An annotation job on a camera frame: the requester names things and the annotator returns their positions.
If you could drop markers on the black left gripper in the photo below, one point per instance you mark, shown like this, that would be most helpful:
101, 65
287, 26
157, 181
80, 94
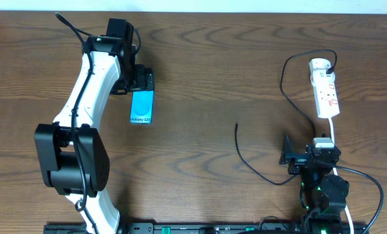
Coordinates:
143, 82

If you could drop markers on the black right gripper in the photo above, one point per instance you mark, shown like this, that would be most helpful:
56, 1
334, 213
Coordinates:
298, 162

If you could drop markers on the turquoise screen smartphone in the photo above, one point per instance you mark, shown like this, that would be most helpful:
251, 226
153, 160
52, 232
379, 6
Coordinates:
142, 107

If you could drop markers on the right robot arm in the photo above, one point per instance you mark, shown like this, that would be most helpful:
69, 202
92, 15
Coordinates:
322, 192

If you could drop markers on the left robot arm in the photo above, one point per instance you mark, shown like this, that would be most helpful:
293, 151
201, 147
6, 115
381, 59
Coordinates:
73, 159

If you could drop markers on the white charger plug adapter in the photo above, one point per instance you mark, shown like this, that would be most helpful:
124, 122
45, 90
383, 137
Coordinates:
319, 67

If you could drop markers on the white power strip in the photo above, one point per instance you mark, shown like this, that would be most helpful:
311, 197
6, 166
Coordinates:
325, 96

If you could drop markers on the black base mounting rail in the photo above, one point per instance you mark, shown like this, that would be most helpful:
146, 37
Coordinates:
149, 228

